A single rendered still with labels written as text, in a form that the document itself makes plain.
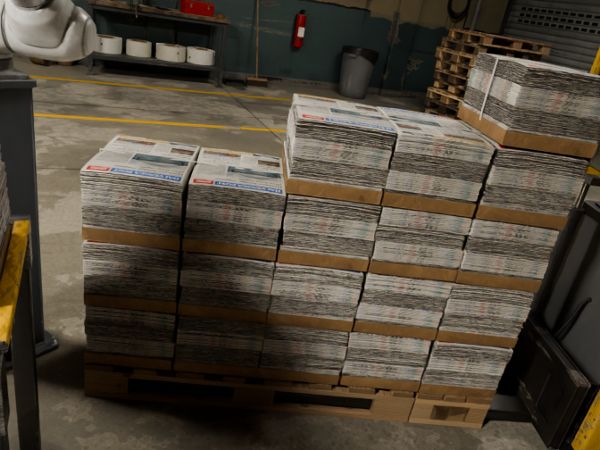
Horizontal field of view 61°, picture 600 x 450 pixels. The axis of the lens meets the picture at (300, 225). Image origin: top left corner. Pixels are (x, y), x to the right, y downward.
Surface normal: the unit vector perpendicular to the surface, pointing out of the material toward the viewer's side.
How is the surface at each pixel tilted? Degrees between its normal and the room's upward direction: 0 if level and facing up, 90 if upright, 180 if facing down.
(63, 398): 0
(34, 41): 132
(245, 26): 90
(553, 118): 90
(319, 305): 90
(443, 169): 90
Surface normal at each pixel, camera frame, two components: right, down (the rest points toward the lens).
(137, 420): 0.16, -0.90
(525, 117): 0.06, 0.41
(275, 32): 0.36, 0.43
